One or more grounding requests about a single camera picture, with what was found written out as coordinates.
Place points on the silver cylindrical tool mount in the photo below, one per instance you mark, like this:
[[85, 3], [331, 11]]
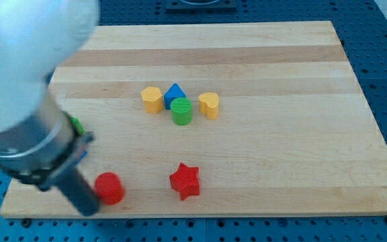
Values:
[[44, 148]]

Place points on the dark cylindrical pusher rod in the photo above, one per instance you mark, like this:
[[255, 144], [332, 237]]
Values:
[[75, 188]]

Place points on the green cylinder block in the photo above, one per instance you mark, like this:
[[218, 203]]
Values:
[[181, 109]]

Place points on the blue block behind arm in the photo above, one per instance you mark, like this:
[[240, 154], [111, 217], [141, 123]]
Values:
[[84, 154]]

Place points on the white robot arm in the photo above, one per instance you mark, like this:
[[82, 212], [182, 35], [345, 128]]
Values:
[[35, 37]]

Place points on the green block behind arm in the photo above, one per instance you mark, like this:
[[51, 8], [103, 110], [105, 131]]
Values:
[[77, 125]]

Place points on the red cylinder block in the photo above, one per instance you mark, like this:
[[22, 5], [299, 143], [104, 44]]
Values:
[[109, 188]]

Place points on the red star block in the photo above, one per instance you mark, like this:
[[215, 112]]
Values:
[[185, 181]]

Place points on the yellow pentagon block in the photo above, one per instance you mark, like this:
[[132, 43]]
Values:
[[152, 99]]

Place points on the blue triangle block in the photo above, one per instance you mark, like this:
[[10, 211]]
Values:
[[172, 93]]

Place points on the yellow heart block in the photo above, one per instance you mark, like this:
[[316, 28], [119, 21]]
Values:
[[209, 104]]

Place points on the wooden board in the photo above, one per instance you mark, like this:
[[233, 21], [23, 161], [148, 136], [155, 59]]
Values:
[[294, 136]]

